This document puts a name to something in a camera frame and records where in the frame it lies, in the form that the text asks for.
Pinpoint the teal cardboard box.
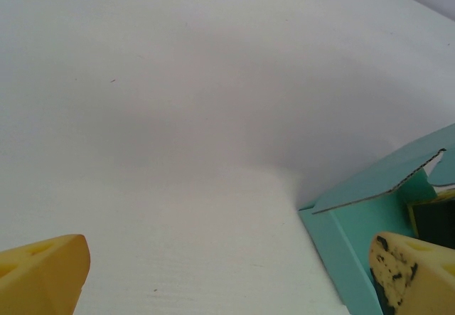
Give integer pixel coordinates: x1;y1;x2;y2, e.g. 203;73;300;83
297;122;455;315

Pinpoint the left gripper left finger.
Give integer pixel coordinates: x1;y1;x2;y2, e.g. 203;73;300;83
0;234;92;315

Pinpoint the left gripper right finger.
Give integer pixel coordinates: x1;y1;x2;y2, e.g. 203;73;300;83
368;231;455;315

